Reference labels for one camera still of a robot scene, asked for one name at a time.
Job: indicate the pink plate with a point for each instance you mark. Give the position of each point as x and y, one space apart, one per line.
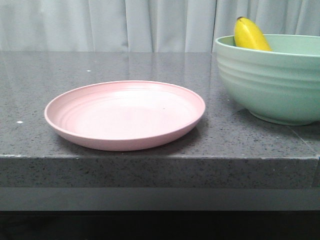
125 115

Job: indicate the white curtain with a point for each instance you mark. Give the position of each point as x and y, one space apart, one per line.
144 25

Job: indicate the yellow banana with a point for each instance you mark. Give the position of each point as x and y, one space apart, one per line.
248 35

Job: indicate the green bowl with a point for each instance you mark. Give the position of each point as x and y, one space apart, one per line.
281 86

